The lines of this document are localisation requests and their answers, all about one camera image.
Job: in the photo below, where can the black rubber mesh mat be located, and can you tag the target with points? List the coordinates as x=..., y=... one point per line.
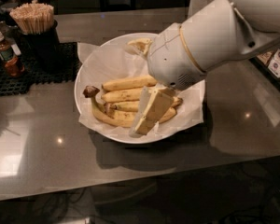
x=35, y=75

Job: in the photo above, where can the white bowl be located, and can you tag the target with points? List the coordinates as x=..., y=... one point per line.
x=115, y=44

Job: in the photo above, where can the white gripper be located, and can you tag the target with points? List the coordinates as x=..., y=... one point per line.
x=170, y=58

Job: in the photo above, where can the bundle of wooden stir sticks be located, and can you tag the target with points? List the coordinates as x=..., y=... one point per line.
x=34, y=18

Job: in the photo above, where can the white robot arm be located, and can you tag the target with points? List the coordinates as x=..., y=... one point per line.
x=231, y=30

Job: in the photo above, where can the black stir stick cup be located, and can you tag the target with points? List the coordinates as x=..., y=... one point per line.
x=46, y=48

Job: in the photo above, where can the brown sauce bottle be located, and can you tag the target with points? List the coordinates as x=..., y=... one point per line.
x=11, y=62

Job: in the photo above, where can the bottom curved yellow banana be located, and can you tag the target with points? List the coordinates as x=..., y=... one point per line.
x=116, y=118

